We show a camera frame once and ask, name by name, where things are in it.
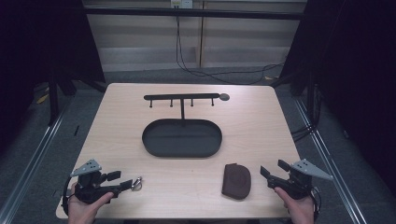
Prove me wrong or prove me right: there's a black horizontal bar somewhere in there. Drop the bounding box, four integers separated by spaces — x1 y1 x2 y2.
83 7 306 21

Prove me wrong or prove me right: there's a white wall socket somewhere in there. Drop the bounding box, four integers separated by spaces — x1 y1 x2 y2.
170 0 194 9

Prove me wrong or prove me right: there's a right hand-held gripper cable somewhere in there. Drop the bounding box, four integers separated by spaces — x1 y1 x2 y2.
310 186 321 222

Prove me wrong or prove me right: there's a black tray with hook stand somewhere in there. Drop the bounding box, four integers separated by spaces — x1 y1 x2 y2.
142 92 231 159

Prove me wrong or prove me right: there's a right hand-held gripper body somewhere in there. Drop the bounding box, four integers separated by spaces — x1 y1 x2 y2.
266 159 334 201

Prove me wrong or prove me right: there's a person's right hand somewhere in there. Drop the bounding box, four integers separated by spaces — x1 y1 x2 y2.
274 186 316 224

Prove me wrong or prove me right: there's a silver key ring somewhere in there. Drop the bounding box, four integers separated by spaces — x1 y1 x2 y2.
131 175 144 191

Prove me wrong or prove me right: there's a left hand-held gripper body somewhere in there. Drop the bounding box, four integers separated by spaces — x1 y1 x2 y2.
69 159 121 205

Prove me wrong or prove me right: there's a metal floor rail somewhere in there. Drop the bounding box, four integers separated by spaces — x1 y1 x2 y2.
0 99 73 224
293 96 366 224

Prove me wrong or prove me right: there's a person's left hand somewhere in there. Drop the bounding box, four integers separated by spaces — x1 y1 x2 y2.
67 182 115 224

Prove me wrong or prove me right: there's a yellow floor scrap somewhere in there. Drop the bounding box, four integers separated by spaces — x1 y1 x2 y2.
35 92 50 105

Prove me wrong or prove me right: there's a black wall cable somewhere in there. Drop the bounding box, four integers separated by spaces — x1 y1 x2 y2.
175 15 285 86

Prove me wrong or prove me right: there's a black metal stand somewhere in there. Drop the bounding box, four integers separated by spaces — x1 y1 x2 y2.
46 73 107 126

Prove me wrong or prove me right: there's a left hand-held gripper cable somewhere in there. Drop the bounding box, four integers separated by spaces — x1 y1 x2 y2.
62 176 77 217

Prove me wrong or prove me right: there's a bundle of black floor cables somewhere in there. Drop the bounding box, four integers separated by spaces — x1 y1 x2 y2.
290 123 316 143

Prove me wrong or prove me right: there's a hand-held gripper cable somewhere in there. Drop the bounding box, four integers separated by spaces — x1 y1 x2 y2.
310 186 321 222
62 176 77 217

